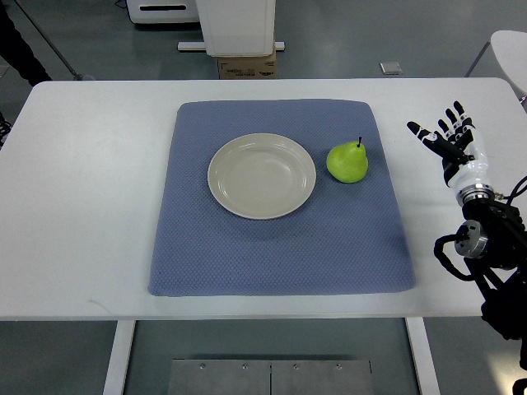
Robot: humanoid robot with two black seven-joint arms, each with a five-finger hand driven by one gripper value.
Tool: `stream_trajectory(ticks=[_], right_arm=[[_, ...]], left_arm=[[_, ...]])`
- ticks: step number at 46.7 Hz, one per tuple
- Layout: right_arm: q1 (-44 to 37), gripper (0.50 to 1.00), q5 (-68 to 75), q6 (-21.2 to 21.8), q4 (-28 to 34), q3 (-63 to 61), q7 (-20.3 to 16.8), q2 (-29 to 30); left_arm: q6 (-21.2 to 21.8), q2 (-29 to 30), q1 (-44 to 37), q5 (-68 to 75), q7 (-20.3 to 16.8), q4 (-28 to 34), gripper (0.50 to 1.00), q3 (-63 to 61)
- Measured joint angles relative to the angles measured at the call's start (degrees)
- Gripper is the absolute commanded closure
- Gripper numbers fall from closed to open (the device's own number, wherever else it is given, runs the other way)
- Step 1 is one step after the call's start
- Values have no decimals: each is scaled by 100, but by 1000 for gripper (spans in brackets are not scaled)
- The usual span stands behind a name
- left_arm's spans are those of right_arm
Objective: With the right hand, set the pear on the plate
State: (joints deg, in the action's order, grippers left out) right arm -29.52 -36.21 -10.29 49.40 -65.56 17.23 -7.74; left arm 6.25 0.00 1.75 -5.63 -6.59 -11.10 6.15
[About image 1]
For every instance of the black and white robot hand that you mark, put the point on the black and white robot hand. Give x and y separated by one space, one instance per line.
463 156

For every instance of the green pear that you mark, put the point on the green pear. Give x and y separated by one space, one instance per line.
348 162

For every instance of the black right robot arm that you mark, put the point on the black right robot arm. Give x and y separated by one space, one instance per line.
489 249

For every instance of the beige round plate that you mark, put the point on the beige round plate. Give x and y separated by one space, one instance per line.
261 176

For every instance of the grey metal floor plate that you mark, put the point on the grey metal floor plate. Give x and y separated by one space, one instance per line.
270 377

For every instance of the small grey floor tile piece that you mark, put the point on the small grey floor tile piece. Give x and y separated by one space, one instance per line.
391 68

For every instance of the white round side table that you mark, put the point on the white round side table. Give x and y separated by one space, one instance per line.
509 48

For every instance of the blue textured table mat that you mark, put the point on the blue textured table mat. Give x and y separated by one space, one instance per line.
345 239

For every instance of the brown cardboard box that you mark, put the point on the brown cardboard box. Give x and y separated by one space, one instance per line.
248 68

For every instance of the white cabinet on stand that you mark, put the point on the white cabinet on stand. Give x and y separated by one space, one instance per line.
233 28

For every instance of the white machine with black slot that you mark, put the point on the white machine with black slot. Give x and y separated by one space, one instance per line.
162 11

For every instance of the grey tripod pole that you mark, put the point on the grey tripod pole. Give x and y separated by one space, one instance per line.
75 75

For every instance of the person leg in black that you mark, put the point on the person leg in black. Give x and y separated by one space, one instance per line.
19 54

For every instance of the white table leg frame right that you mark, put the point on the white table leg frame right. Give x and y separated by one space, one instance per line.
422 358

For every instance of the white table leg frame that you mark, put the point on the white table leg frame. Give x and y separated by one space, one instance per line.
422 358
119 358

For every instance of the white table leg frame left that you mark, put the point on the white table leg frame left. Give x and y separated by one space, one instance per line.
119 358

